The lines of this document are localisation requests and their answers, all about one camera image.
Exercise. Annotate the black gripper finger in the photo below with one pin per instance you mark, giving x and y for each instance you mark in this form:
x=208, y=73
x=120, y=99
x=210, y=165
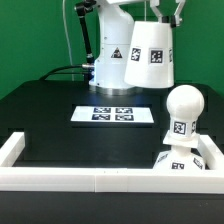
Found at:
x=154, y=5
x=176, y=17

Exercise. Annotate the white lamp bulb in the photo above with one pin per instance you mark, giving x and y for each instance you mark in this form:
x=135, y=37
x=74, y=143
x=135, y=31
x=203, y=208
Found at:
x=185, y=104

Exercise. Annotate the white lamp base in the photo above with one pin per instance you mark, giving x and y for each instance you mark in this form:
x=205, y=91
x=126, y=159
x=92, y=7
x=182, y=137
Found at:
x=180, y=156

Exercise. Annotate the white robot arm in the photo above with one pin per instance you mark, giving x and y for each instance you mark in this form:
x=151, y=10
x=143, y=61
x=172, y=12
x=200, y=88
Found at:
x=116, y=29

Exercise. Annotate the white marker plate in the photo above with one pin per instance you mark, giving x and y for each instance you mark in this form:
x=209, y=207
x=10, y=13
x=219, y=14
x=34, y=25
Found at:
x=112, y=114

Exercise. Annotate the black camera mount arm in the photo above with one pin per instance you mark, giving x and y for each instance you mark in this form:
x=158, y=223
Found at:
x=82, y=9

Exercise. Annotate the white U-shaped fence frame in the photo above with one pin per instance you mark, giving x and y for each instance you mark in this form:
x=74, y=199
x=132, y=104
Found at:
x=12, y=178

